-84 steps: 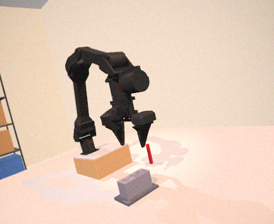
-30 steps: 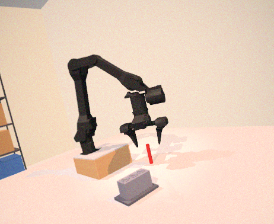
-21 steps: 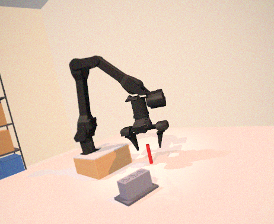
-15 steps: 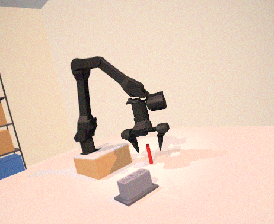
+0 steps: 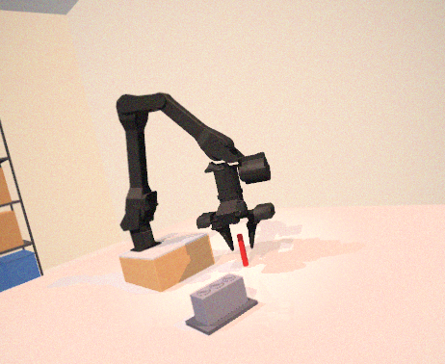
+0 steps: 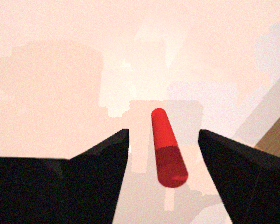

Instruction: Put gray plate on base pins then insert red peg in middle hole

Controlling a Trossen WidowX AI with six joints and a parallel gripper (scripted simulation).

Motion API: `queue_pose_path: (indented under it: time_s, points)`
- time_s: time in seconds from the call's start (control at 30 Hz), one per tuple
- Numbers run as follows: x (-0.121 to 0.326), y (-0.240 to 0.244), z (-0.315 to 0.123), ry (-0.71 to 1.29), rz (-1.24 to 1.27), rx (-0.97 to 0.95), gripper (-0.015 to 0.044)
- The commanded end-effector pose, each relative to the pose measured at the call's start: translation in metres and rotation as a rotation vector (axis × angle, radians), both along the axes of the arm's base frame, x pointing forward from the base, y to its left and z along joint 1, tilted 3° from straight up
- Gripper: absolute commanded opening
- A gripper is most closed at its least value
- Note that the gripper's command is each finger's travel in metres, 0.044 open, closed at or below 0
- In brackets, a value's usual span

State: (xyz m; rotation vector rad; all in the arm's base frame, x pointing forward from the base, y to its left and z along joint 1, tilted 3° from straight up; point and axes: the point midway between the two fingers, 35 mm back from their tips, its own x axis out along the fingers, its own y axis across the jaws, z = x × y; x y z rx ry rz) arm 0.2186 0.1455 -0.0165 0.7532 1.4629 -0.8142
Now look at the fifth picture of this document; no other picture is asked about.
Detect red peg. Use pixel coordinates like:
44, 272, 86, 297
237, 234, 249, 267

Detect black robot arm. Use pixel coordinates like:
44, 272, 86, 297
117, 91, 271, 252

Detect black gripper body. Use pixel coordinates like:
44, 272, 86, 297
196, 185, 275, 229

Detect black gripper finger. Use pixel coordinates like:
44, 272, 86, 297
211, 224, 234, 251
246, 221, 260, 249

